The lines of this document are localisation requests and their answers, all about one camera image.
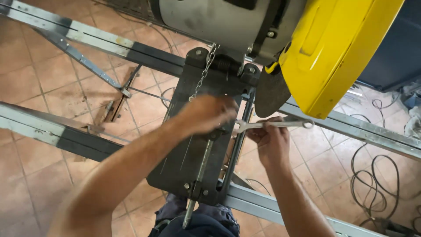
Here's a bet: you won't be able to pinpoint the threaded vise screw rod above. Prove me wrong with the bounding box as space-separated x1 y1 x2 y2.
182 138 215 230

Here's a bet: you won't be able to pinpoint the dark blue cabinet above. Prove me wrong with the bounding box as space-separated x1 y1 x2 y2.
357 0 421 93

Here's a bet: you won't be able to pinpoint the person's right hand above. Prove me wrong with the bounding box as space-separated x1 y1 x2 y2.
246 116 291 169

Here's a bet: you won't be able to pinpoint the silver combination wrench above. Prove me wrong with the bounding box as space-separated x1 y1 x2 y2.
232 119 315 135

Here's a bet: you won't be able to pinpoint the black tangled cables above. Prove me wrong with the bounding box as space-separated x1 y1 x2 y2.
348 90 421 237

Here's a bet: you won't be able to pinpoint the rusty metal scrap pieces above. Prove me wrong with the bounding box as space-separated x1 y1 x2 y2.
94 65 143 125

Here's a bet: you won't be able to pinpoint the silver metal chain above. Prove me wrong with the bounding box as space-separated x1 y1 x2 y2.
188 42 220 102

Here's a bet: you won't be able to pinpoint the grey saw motor housing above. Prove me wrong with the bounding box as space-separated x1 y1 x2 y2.
150 0 308 67

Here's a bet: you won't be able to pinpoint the thin steel rod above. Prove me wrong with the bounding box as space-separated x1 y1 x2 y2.
126 86 172 103

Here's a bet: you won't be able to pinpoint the person's dark blue trousers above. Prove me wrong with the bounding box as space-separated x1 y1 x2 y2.
148 193 241 237

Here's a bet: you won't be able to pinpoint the grey diagonal steel brace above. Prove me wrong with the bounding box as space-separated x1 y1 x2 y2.
32 28 133 99

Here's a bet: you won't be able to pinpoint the yellow saw blade guard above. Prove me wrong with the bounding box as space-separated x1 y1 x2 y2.
265 0 406 120

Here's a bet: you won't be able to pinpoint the white crumpled cloth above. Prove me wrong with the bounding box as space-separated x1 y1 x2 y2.
402 82 421 139

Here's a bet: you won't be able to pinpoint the black chop saw base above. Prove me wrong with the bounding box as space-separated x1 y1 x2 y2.
146 47 262 206

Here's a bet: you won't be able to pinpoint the dark abrasive cutting disc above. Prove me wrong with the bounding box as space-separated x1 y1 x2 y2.
254 65 292 119

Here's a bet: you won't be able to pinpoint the person's left hand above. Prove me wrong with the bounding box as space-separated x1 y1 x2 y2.
174 94 239 139

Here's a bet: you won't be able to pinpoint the grey steel frame rail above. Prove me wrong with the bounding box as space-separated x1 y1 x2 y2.
0 0 421 162
0 101 389 237

